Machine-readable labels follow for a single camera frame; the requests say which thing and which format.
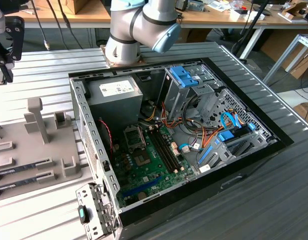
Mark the CPU socket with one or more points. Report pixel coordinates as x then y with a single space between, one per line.
142 158

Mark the aluminium profile frame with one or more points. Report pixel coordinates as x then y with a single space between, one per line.
287 53

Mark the black case fan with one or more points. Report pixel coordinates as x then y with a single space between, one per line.
105 135

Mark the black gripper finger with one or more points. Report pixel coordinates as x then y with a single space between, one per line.
15 42

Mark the black open PC case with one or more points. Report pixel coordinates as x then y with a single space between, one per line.
194 200

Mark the black RAM slot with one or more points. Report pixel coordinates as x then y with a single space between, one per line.
162 151
170 148
167 149

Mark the large flat cardboard box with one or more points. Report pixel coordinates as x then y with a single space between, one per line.
276 45

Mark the small cardboard box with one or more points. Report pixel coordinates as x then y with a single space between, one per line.
304 110

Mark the grey disk bay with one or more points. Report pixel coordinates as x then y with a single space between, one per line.
220 153

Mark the grey parts rack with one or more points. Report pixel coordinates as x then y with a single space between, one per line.
26 150

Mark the blue expansion slot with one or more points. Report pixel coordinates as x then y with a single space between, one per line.
144 186

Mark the long wooden desk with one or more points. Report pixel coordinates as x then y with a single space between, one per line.
94 15

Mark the green motherboard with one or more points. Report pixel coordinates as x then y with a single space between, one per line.
154 180

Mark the dark RAM stick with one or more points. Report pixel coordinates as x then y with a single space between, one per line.
19 183
19 168

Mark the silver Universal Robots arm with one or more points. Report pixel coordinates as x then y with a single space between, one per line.
156 15

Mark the grey card retainer bracket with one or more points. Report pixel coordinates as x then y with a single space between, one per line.
104 207

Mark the blue disk carrier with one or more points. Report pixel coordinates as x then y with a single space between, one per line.
226 137

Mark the black stand pole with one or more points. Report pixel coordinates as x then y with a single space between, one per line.
254 20

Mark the brown cardboard box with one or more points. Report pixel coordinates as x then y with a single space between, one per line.
77 6

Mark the black latch teal button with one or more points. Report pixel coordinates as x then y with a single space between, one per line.
86 215

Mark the white paper box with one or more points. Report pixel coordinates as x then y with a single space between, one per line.
237 15

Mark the white barcode sticker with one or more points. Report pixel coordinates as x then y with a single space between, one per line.
205 168

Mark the beige board connector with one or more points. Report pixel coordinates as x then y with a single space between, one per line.
175 149

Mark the silver coin battery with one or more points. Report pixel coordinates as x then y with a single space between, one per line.
142 195

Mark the grey power supply unit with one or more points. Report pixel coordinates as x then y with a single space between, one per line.
114 112

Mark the blue drive latch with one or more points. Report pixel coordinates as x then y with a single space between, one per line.
184 77

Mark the open cardboard box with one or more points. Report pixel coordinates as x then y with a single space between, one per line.
294 11

